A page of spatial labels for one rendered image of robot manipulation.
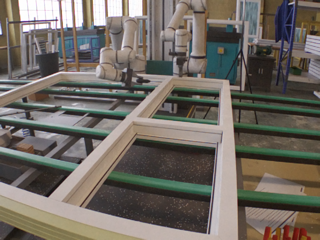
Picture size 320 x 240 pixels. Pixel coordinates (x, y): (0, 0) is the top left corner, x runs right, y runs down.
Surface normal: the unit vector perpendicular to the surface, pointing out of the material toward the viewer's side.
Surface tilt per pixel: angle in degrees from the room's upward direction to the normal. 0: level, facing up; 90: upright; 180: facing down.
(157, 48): 90
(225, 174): 0
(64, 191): 0
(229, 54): 90
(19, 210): 0
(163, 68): 90
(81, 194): 90
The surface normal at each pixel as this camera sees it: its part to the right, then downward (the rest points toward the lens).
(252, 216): 0.00, -0.92
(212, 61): -0.25, 0.39
